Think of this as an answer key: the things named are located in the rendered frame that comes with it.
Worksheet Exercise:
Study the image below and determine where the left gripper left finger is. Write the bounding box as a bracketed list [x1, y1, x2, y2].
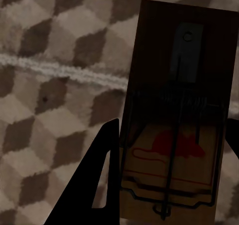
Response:
[44, 118, 120, 225]

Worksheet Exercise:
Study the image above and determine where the mousetrap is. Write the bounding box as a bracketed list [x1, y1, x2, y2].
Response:
[119, 0, 239, 225]

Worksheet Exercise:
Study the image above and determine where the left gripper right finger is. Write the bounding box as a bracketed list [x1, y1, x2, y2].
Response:
[225, 118, 239, 158]

